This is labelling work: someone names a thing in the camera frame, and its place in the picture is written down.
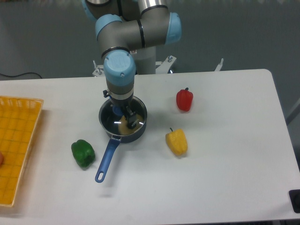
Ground white frame bracket right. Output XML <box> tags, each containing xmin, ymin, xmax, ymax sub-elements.
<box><xmin>214</xmin><ymin>58</ymin><xmax>224</xmax><ymax>72</ymax></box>

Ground green bell pepper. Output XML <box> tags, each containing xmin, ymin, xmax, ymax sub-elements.
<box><xmin>71</xmin><ymin>139</ymin><xmax>96</xmax><ymax>168</ymax></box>

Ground black device table corner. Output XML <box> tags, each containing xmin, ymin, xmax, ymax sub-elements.
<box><xmin>289</xmin><ymin>189</ymin><xmax>300</xmax><ymax>213</ymax></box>

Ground yellow bell pepper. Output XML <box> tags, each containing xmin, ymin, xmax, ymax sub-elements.
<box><xmin>165</xmin><ymin>127</ymin><xmax>188</xmax><ymax>156</ymax></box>

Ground beige donut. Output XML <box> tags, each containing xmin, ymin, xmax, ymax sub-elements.
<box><xmin>116</xmin><ymin>114</ymin><xmax>143</xmax><ymax>135</ymax></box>

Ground yellow plastic basket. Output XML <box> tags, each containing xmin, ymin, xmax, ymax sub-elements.
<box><xmin>0</xmin><ymin>96</ymin><xmax>44</xmax><ymax>207</ymax></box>

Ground dark blue saucepan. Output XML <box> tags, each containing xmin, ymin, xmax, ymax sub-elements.
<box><xmin>94</xmin><ymin>95</ymin><xmax>148</xmax><ymax>183</ymax></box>

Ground red bell pepper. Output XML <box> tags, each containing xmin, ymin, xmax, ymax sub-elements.
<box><xmin>176</xmin><ymin>88</ymin><xmax>194</xmax><ymax>112</ymax></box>

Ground glass pot lid blue knob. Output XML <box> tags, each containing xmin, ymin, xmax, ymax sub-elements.
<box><xmin>98</xmin><ymin>96</ymin><xmax>147</xmax><ymax>138</ymax></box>

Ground black floor cable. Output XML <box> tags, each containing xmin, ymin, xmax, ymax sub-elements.
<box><xmin>0</xmin><ymin>72</ymin><xmax>44</xmax><ymax>79</ymax></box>

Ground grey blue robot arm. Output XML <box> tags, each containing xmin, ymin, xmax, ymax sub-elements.
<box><xmin>82</xmin><ymin>0</ymin><xmax>182</xmax><ymax>129</ymax></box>

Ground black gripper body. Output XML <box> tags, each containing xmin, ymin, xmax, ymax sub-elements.
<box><xmin>102</xmin><ymin>90</ymin><xmax>134</xmax><ymax>110</ymax></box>

